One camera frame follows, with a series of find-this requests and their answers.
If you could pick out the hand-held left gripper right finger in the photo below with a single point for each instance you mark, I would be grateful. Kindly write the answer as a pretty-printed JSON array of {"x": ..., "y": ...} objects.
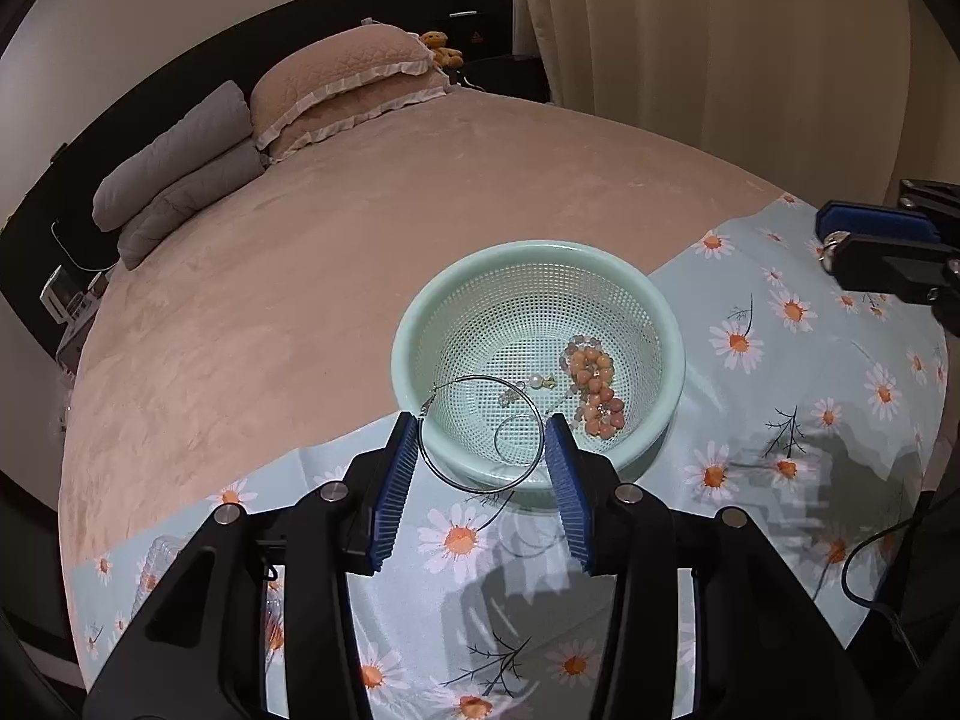
[{"x": 570, "y": 495}]

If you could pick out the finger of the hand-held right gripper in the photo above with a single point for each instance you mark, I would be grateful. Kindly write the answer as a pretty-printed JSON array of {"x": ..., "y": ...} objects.
[
  {"x": 877, "y": 221},
  {"x": 892, "y": 266}
]

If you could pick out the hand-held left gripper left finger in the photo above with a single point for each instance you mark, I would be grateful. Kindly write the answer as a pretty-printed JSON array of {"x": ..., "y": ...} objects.
[{"x": 394, "y": 495}]

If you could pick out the silver hoop earring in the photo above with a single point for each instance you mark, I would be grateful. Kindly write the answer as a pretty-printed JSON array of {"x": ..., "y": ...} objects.
[
  {"x": 481, "y": 379},
  {"x": 496, "y": 439}
]

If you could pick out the crystal drop earring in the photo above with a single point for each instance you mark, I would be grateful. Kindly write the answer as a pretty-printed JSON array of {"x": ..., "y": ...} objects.
[{"x": 511, "y": 394}]

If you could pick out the green plastic colander basket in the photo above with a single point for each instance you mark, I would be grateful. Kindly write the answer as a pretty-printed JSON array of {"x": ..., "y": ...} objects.
[{"x": 480, "y": 300}]

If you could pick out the daisy print blue tablecloth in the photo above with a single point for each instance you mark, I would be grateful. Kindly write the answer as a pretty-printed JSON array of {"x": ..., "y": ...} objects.
[{"x": 750, "y": 405}]

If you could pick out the cream curtain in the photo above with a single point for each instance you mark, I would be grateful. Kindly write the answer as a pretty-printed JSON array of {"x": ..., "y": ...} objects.
[{"x": 712, "y": 52}]

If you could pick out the beige bed blanket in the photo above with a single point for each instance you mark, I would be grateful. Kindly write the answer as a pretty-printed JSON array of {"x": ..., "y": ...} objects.
[{"x": 300, "y": 277}]

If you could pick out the clear box of cherry tomatoes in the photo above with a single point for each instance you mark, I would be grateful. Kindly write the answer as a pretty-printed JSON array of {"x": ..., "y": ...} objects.
[{"x": 161, "y": 562}]

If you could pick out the grey pillow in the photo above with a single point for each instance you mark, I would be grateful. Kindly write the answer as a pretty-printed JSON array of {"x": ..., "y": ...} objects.
[
  {"x": 172, "y": 157},
  {"x": 191, "y": 202}
]

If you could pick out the beige frilled pillow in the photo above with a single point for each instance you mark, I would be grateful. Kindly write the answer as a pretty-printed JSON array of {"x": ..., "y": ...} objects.
[
  {"x": 352, "y": 116},
  {"x": 337, "y": 67}
]

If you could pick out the white bedside appliance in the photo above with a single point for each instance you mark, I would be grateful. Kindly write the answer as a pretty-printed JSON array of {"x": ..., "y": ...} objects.
[{"x": 64, "y": 296}]

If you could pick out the dark nightstand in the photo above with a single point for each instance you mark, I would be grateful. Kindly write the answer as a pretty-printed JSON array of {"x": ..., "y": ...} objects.
[{"x": 499, "y": 67}]

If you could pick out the brown teddy bear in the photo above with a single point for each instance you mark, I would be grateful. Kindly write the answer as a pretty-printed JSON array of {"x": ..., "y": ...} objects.
[{"x": 441, "y": 49}]

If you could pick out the black headboard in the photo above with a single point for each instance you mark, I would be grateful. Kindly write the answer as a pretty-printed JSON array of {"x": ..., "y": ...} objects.
[{"x": 90, "y": 112}]

